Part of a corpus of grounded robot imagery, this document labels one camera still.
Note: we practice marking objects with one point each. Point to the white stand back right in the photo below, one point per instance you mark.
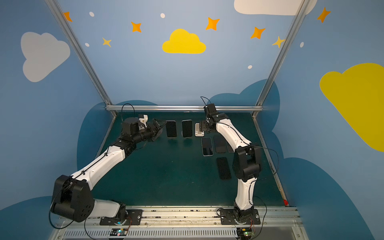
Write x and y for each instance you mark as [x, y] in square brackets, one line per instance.
[198, 130]

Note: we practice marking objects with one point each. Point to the aluminium frame post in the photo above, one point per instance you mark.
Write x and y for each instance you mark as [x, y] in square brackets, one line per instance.
[64, 24]
[291, 34]

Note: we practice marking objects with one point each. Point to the aluminium left frame post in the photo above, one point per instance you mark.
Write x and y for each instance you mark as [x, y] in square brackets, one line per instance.
[64, 24]

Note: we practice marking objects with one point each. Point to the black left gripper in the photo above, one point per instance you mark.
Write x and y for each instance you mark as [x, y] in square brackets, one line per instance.
[154, 131]

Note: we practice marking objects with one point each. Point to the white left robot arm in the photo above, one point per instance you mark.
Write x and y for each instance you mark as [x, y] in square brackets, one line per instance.
[72, 195]

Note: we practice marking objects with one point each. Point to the metal base rail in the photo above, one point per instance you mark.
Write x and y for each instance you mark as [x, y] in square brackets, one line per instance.
[188, 223]

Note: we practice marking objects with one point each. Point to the white-framed phone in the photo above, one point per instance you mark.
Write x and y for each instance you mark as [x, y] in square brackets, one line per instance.
[207, 147]

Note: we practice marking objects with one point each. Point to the aluminium right frame post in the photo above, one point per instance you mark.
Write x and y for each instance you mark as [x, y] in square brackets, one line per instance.
[291, 34]

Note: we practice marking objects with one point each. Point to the aluminium back frame rail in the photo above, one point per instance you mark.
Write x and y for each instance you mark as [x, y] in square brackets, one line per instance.
[155, 108]

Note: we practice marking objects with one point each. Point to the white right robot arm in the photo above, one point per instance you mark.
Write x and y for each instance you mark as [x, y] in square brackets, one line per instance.
[247, 164]

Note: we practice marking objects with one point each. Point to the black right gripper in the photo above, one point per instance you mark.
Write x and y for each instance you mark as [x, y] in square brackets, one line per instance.
[204, 126]

